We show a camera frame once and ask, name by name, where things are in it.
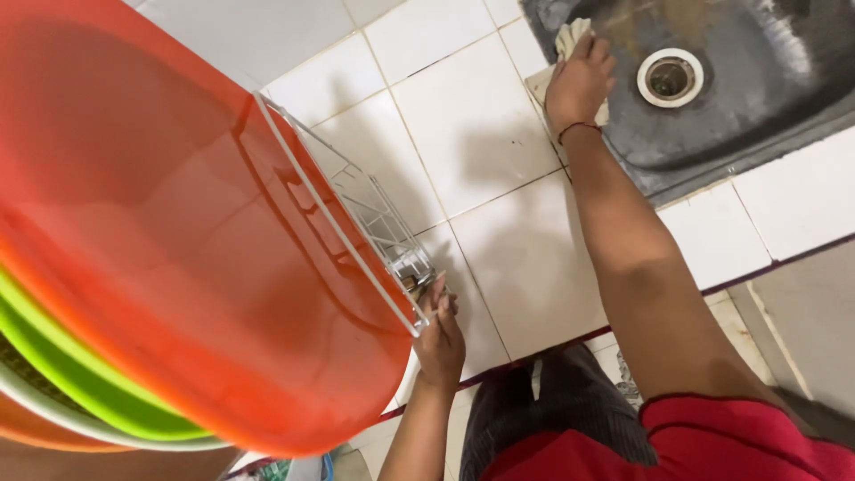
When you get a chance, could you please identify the person's left hand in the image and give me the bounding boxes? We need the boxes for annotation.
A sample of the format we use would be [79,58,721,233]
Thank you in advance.
[413,273,467,392]

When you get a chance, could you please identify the person's right hand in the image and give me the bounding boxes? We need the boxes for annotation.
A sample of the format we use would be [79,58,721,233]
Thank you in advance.
[545,31,617,136]

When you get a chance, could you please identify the beige cleaning cloth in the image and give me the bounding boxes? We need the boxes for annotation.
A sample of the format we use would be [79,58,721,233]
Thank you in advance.
[524,18,611,128]

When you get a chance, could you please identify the white wire dish rack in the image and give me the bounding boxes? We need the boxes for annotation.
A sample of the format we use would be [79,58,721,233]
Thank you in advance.
[254,91,448,338]

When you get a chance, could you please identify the metal cup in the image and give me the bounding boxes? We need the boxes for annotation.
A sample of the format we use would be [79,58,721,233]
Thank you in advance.
[399,257,436,298]

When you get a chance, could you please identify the dark grey trousers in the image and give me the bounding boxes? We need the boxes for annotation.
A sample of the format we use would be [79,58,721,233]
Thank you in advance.
[460,343,660,481]

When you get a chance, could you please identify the grey metal sink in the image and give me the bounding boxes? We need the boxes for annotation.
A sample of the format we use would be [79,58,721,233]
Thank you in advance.
[520,0,855,208]

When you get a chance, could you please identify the large orange plastic basin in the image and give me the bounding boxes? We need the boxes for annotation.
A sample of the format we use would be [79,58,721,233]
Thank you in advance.
[0,0,415,459]

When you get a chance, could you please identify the red shirt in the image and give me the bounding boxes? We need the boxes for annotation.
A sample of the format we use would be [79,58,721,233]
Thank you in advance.
[480,394,855,481]

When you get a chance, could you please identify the green plastic basin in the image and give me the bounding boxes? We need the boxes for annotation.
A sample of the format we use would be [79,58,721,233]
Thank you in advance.
[0,266,212,442]

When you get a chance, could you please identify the white plastic basin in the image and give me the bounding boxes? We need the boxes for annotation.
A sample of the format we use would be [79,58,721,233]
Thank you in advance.
[0,361,232,454]

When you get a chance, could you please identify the small orange plastic basin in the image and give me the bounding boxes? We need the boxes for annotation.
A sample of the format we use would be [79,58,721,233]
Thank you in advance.
[0,393,134,455]

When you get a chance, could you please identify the red string bracelet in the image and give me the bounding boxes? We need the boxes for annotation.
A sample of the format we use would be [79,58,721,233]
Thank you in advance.
[558,122,603,146]

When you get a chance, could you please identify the white sink drain ring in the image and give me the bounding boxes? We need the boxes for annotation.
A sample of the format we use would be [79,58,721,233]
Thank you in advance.
[636,48,705,109]

